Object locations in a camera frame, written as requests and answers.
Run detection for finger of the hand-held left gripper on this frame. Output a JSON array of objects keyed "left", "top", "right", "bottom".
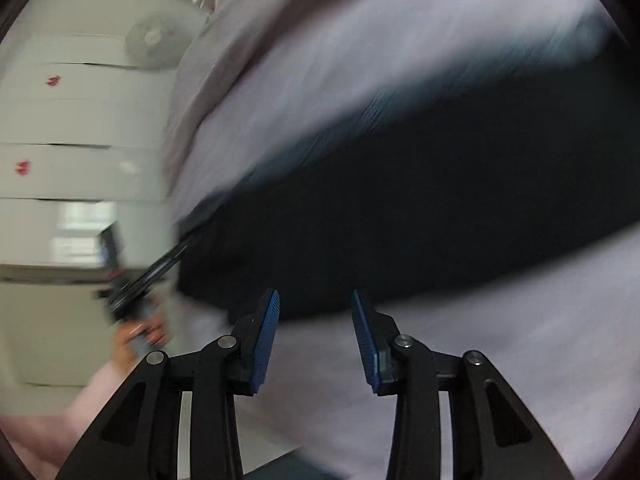
[{"left": 106, "top": 235, "right": 203, "bottom": 313}]

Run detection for black pants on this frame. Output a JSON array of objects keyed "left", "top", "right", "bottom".
[{"left": 172, "top": 25, "right": 640, "bottom": 328}]

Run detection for person's left hand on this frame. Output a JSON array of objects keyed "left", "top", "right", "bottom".
[{"left": 111, "top": 316, "right": 170, "bottom": 368}]

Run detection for person's left forearm pink sleeve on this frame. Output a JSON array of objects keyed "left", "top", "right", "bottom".
[{"left": 0, "top": 357, "right": 133, "bottom": 480}]

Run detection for lilac embossed blanket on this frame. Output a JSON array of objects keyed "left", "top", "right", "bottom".
[{"left": 162, "top": 0, "right": 640, "bottom": 480}]

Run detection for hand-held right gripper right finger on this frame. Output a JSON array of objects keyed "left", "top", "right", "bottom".
[{"left": 350, "top": 289, "right": 576, "bottom": 480}]

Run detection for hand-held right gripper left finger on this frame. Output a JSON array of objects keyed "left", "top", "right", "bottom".
[{"left": 54, "top": 287, "right": 281, "bottom": 480}]

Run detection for white electric fan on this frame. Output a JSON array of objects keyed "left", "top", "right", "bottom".
[{"left": 124, "top": 11, "right": 195, "bottom": 70}]

